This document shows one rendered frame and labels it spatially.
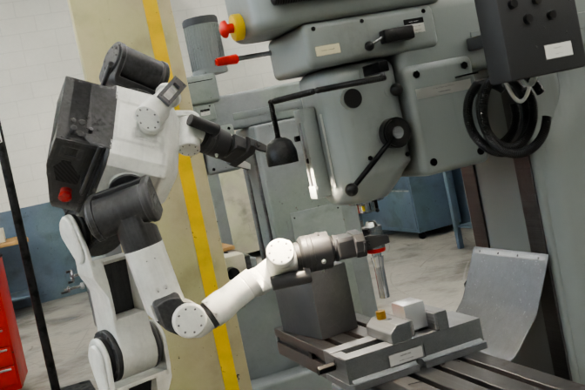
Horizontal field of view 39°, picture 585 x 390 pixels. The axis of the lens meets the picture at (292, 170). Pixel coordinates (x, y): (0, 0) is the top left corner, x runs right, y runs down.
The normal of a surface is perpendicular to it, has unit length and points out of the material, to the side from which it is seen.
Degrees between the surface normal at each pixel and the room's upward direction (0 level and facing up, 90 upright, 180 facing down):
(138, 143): 58
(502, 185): 90
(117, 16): 90
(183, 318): 88
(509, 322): 45
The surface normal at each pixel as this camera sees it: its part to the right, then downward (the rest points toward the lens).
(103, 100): 0.41, -0.59
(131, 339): 0.58, -0.25
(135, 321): 0.63, -0.02
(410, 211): -0.91, 0.21
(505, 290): -0.91, -0.26
